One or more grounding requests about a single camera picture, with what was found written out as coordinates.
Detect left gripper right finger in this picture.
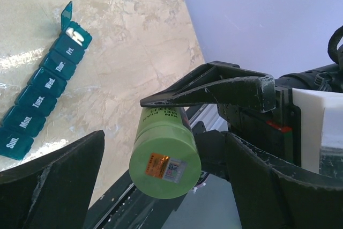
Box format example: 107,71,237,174
225,133,342,228

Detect green pill bottle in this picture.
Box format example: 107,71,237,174
128,106,202,200

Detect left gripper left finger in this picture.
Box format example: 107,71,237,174
1,130,105,228

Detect teal weekly pill organizer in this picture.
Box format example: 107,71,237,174
1,2,92,160

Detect white pills in organizer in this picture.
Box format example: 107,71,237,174
65,27,84,46

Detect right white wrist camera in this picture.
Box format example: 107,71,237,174
292,88,342,174

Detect aluminium rail frame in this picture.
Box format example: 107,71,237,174
186,104,228,135

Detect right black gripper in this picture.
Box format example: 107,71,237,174
140,61,342,181

